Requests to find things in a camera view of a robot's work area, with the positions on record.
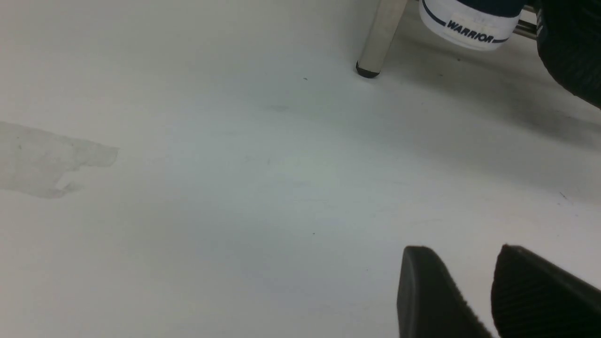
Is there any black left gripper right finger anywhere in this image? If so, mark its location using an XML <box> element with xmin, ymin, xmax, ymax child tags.
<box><xmin>490</xmin><ymin>244</ymin><xmax>601</xmax><ymax>338</ymax></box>

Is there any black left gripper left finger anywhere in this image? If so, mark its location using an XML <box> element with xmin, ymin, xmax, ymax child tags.
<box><xmin>397</xmin><ymin>246</ymin><xmax>493</xmax><ymax>338</ymax></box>

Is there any stainless steel shoe rack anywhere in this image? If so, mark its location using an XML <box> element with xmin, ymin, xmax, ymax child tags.
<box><xmin>355</xmin><ymin>0</ymin><xmax>537</xmax><ymax>78</ymax></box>

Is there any black knit sneaker left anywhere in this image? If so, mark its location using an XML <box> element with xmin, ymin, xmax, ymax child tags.
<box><xmin>536</xmin><ymin>0</ymin><xmax>601</xmax><ymax>108</ymax></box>

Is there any navy canvas sneaker left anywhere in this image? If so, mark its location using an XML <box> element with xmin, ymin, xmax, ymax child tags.
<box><xmin>419</xmin><ymin>0</ymin><xmax>527</xmax><ymax>51</ymax></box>

